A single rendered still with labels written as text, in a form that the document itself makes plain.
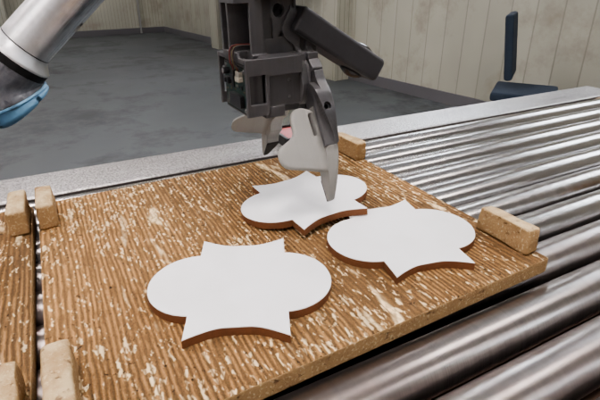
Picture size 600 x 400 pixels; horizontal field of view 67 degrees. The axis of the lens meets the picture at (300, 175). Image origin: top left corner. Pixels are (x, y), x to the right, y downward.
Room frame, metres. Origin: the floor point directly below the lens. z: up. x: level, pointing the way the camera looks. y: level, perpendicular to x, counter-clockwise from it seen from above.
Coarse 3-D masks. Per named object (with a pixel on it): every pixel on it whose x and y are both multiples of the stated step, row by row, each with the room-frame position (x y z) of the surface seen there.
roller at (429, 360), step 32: (544, 288) 0.33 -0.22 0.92; (576, 288) 0.33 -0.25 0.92; (480, 320) 0.29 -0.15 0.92; (512, 320) 0.29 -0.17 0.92; (544, 320) 0.29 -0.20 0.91; (576, 320) 0.31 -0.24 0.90; (384, 352) 0.26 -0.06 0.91; (416, 352) 0.25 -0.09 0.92; (448, 352) 0.25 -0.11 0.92; (480, 352) 0.26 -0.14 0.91; (512, 352) 0.27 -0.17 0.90; (320, 384) 0.22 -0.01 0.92; (352, 384) 0.22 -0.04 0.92; (384, 384) 0.23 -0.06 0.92; (416, 384) 0.23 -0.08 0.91; (448, 384) 0.24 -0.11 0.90
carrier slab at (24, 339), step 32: (0, 224) 0.41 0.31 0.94; (32, 224) 0.41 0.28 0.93; (0, 256) 0.35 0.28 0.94; (32, 256) 0.35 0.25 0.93; (0, 288) 0.30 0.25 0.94; (32, 288) 0.31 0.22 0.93; (0, 320) 0.27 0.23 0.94; (32, 320) 0.27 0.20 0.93; (0, 352) 0.24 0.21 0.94; (32, 352) 0.24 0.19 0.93; (32, 384) 0.21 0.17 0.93
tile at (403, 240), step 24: (360, 216) 0.41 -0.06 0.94; (384, 216) 0.41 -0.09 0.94; (408, 216) 0.41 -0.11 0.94; (432, 216) 0.41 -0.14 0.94; (456, 216) 0.41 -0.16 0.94; (336, 240) 0.37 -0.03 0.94; (360, 240) 0.37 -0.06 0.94; (384, 240) 0.37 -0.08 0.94; (408, 240) 0.37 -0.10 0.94; (432, 240) 0.37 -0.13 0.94; (456, 240) 0.37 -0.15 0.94; (360, 264) 0.33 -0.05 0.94; (384, 264) 0.33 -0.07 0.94; (408, 264) 0.33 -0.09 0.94; (432, 264) 0.33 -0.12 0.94; (456, 264) 0.33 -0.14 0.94
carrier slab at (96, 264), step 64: (128, 192) 0.49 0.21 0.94; (192, 192) 0.49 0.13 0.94; (384, 192) 0.49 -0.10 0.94; (64, 256) 0.35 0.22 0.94; (128, 256) 0.35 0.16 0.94; (192, 256) 0.35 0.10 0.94; (320, 256) 0.35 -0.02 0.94; (512, 256) 0.35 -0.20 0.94; (64, 320) 0.27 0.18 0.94; (128, 320) 0.27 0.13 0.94; (320, 320) 0.27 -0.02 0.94; (384, 320) 0.27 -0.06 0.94; (128, 384) 0.21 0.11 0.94; (192, 384) 0.21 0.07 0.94; (256, 384) 0.21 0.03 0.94
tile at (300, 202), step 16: (304, 176) 0.51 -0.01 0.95; (320, 176) 0.50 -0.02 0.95; (256, 192) 0.48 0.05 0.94; (272, 192) 0.47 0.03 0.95; (288, 192) 0.46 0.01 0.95; (304, 192) 0.46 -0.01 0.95; (320, 192) 0.46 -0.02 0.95; (336, 192) 0.46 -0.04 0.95; (352, 192) 0.45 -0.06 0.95; (256, 208) 0.43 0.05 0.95; (272, 208) 0.43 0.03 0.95; (288, 208) 0.42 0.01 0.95; (304, 208) 0.42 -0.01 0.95; (320, 208) 0.42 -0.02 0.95; (336, 208) 0.42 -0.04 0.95; (352, 208) 0.41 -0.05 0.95; (256, 224) 0.40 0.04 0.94; (272, 224) 0.40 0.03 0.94; (288, 224) 0.40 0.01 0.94; (304, 224) 0.39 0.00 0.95; (320, 224) 0.40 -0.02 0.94
